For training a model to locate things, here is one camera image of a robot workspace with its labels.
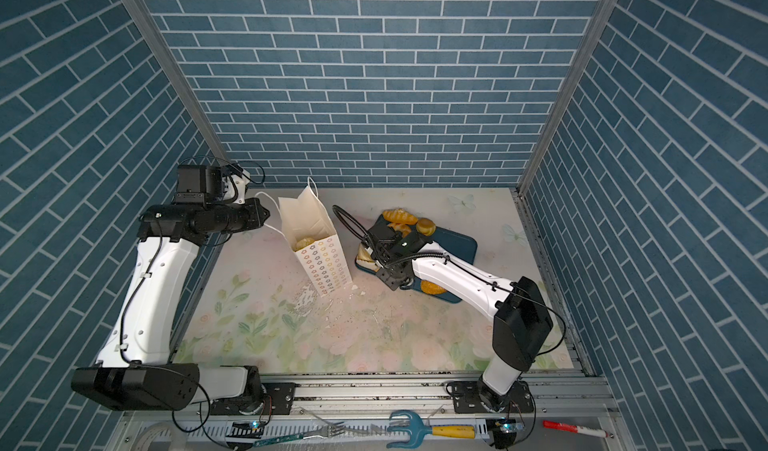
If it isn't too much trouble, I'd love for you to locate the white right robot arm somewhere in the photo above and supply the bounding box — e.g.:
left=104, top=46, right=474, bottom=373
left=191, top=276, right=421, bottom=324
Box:
left=360, top=219, right=554, bottom=412

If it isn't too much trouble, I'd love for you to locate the ring donut bread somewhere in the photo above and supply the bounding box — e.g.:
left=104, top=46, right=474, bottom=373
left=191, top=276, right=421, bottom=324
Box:
left=388, top=223, right=412, bottom=238

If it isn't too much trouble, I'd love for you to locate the long croissant bread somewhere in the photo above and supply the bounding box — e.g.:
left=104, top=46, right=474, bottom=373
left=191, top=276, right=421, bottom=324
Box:
left=382, top=208, right=419, bottom=226

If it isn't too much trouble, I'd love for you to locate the metal fork green handle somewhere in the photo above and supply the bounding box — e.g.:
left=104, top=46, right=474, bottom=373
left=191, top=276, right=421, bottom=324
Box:
left=252, top=424, right=346, bottom=448

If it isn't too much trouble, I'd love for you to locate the white paper bag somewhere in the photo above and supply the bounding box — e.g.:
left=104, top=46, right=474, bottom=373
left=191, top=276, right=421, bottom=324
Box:
left=256, top=177, right=352, bottom=295

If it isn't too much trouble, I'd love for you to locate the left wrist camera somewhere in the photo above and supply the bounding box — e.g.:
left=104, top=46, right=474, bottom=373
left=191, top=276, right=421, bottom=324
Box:
left=173, top=164, right=250, bottom=206

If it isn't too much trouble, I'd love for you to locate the red white marker pen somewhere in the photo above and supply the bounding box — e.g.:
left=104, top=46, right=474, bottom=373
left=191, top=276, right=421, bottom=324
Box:
left=542, top=420, right=614, bottom=439

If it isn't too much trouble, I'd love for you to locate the teal yellow garden fork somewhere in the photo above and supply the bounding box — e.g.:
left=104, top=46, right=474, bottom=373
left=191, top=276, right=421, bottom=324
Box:
left=386, top=410, right=476, bottom=449

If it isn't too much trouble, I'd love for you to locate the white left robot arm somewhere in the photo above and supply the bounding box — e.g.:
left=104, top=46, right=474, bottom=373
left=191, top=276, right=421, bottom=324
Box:
left=71, top=198, right=270, bottom=414

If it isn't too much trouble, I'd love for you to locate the triangular toast slice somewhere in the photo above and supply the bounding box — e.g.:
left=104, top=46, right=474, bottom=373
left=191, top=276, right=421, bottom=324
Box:
left=355, top=244, right=380, bottom=273

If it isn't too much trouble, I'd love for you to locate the large sesame bread loaf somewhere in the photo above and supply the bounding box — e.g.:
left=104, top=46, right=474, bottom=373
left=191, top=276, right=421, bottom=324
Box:
left=420, top=280, right=447, bottom=296

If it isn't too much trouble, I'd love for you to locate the twisted sugar bread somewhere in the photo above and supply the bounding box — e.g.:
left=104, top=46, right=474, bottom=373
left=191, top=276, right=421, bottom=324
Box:
left=293, top=237, right=316, bottom=252

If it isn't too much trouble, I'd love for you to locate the dark teal tray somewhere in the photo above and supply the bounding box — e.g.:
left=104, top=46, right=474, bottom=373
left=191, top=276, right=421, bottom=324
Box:
left=344, top=219, right=478, bottom=304

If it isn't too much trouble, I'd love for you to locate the black corrugated cable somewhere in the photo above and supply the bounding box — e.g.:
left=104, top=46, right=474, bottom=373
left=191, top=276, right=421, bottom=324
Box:
left=332, top=204, right=391, bottom=260

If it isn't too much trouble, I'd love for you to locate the aluminium rail frame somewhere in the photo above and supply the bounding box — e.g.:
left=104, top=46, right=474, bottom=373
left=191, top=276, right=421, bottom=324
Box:
left=107, top=371, right=635, bottom=450

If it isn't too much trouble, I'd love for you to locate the small round muffin bread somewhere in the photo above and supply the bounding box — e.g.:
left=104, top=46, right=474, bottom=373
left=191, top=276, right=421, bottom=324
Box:
left=416, top=218, right=437, bottom=237

